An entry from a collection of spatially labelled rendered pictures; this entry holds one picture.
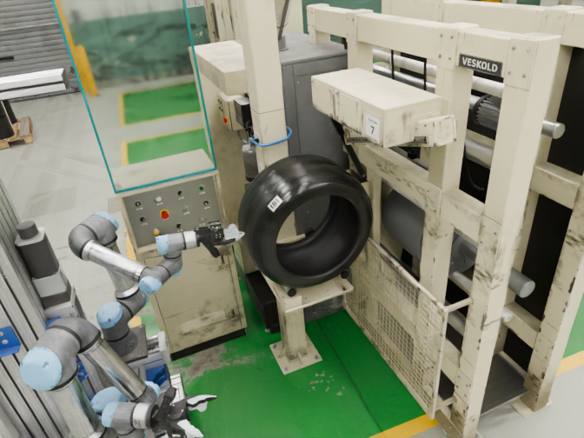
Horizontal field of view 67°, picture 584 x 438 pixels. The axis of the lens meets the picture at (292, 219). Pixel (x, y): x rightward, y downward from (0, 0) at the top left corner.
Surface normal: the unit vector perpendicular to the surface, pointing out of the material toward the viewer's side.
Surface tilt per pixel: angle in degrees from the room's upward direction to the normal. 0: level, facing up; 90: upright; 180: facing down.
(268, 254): 90
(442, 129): 72
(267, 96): 90
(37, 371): 82
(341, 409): 0
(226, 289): 90
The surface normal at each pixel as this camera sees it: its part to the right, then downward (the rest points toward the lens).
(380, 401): -0.08, -0.85
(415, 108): 0.38, 0.45
